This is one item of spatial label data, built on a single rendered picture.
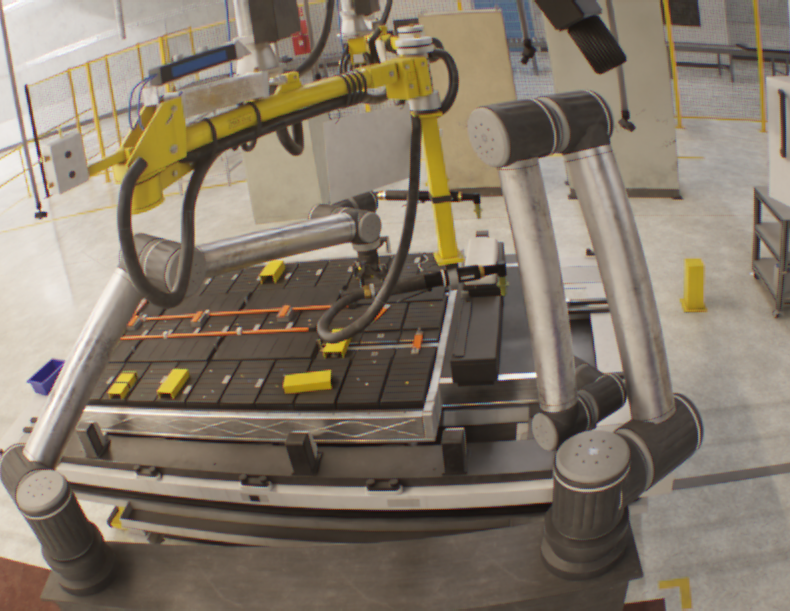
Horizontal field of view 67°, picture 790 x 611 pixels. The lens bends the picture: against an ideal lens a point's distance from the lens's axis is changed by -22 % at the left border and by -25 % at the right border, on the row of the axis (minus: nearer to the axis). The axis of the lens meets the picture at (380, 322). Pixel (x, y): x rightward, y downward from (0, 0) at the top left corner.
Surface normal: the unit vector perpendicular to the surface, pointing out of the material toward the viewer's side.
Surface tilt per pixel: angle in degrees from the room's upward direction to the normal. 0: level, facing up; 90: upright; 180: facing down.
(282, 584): 0
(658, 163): 90
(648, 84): 90
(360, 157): 90
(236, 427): 90
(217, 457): 0
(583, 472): 6
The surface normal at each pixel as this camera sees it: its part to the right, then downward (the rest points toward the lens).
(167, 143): 0.73, 0.22
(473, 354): -0.15, -0.87
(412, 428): -0.17, 0.48
